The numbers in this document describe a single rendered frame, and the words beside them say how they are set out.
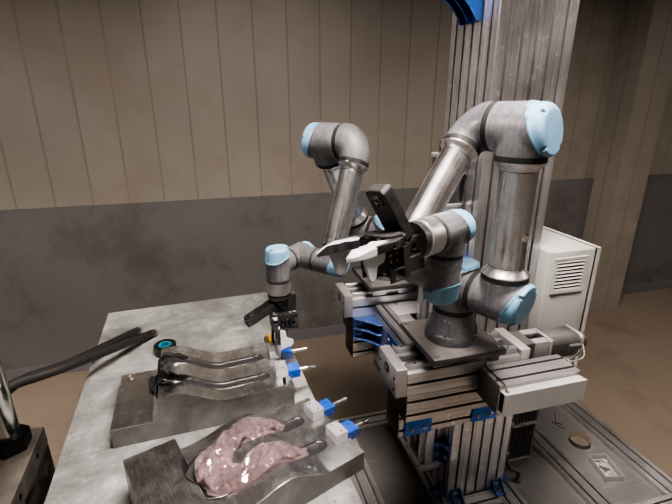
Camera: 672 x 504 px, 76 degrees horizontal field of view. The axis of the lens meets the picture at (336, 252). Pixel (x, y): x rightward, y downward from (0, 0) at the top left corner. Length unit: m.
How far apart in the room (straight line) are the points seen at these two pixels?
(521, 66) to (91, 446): 1.57
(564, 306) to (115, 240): 2.47
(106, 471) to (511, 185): 1.21
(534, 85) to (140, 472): 1.40
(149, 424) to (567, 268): 1.35
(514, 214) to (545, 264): 0.49
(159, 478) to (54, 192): 2.18
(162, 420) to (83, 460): 0.21
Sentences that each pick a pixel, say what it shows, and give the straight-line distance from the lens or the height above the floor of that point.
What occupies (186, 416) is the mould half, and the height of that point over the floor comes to 0.85.
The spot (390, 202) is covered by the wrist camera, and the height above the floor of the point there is 1.52.
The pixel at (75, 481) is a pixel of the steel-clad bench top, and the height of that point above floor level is 0.80.
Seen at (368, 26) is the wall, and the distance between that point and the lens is 3.04.
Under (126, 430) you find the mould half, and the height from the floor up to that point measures 0.85.
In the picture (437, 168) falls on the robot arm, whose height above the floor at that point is 1.53.
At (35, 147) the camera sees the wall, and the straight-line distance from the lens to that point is 3.00.
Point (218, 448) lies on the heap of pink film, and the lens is 1.17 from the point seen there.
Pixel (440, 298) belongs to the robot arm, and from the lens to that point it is 0.92.
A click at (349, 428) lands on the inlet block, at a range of 1.23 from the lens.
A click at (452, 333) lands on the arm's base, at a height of 1.08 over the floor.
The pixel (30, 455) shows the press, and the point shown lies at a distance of 1.52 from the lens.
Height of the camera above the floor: 1.68
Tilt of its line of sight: 19 degrees down
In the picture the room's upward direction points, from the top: straight up
